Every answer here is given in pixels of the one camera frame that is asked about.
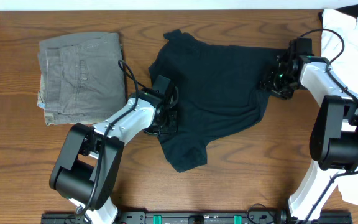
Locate black t-shirt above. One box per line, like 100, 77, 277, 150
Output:
149, 30, 284, 172

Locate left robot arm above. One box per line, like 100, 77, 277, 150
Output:
48, 88, 179, 223

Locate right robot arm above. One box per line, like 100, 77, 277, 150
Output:
260, 53, 358, 223

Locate folded grey khaki pants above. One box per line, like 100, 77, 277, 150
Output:
37, 32, 126, 125

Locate small black cable loop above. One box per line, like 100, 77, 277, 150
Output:
246, 203, 276, 224

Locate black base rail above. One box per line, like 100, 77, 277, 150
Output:
40, 211, 353, 224

